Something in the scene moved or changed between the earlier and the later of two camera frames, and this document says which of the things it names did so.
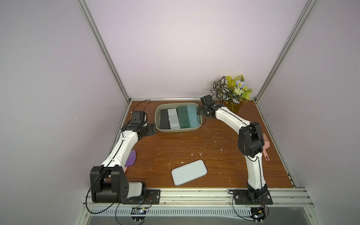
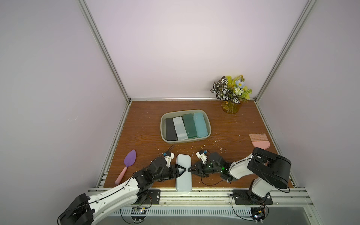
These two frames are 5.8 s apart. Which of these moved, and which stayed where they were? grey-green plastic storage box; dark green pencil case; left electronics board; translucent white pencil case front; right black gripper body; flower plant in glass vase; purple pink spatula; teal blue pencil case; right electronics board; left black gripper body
Moved: translucent white pencil case front; dark green pencil case; grey-green plastic storage box; right black gripper body; teal blue pencil case; left black gripper body
Stayed: right electronics board; purple pink spatula; left electronics board; flower plant in glass vase
